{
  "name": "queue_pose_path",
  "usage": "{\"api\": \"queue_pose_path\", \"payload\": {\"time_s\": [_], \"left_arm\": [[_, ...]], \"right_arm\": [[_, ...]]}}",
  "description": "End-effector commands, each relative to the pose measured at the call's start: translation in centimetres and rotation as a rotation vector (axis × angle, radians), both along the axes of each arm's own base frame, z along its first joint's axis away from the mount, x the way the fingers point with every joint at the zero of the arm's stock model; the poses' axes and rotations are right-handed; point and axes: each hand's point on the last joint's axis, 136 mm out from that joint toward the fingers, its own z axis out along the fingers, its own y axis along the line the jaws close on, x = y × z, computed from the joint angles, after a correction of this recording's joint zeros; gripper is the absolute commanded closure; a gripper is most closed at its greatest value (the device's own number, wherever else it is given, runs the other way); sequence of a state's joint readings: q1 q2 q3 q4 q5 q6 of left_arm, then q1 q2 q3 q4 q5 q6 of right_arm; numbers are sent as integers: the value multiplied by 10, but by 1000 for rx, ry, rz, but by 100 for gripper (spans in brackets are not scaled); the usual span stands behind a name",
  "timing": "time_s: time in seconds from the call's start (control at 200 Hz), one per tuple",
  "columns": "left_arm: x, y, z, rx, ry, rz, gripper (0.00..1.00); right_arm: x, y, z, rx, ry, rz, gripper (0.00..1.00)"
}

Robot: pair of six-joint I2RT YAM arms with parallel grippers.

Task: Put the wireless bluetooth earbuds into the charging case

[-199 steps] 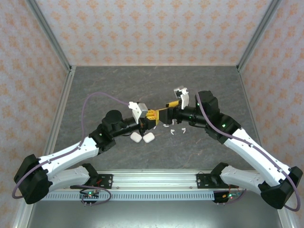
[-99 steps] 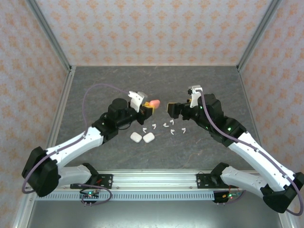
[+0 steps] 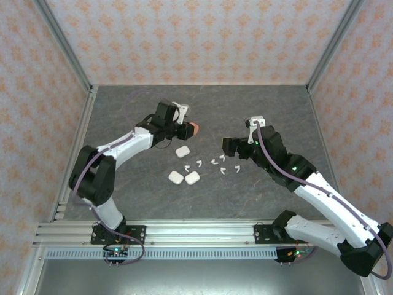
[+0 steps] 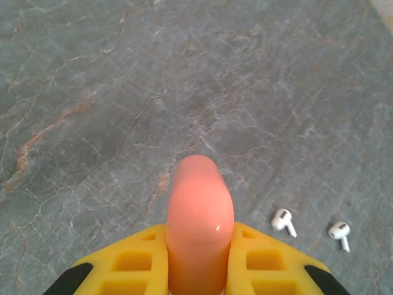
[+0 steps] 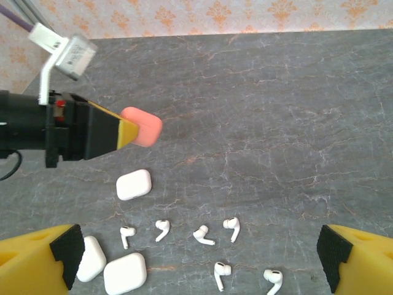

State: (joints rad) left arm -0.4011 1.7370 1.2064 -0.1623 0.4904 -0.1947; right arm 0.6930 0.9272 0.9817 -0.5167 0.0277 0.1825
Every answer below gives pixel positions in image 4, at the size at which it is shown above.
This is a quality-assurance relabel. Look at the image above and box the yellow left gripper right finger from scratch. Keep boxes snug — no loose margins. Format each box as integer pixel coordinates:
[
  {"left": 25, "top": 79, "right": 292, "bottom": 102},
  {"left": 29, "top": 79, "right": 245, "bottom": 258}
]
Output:
[{"left": 227, "top": 222, "right": 351, "bottom": 295}]

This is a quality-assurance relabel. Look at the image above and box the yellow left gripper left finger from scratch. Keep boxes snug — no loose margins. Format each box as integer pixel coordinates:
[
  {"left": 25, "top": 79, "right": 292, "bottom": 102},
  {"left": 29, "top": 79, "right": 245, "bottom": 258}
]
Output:
[{"left": 45, "top": 223, "right": 169, "bottom": 295}]

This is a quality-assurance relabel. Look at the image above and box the white wireless earbud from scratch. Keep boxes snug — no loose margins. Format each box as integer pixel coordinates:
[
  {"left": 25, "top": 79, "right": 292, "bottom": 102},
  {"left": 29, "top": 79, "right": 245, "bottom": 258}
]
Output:
[
  {"left": 270, "top": 208, "right": 298, "bottom": 238},
  {"left": 327, "top": 221, "right": 351, "bottom": 253}
]

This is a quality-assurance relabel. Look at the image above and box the pink earbuds charging case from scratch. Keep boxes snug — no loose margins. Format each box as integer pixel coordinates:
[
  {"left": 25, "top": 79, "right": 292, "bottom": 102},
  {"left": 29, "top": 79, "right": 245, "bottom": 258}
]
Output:
[{"left": 165, "top": 155, "right": 235, "bottom": 295}]

